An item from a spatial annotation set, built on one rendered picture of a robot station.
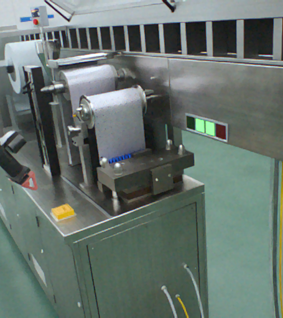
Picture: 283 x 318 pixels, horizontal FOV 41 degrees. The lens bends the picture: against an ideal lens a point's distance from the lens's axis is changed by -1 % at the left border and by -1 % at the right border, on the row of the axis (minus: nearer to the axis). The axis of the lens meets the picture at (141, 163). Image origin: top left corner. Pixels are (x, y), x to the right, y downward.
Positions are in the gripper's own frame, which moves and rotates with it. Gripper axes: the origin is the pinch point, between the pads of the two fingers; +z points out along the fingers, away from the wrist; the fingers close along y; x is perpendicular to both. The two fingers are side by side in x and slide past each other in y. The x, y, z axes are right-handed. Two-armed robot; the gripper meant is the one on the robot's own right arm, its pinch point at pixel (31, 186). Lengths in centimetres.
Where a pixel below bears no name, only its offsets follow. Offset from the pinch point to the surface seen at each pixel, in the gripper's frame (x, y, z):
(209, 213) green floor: -98, 44, 176
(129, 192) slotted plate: -22.6, -19.5, 24.7
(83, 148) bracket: -29.6, 8.0, 11.9
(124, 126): -46.5, -3.9, 12.7
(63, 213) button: 0.0, -7.9, 14.3
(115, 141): -39.3, -2.7, 15.2
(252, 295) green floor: -40, -35, 143
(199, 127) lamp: -57, -37, 17
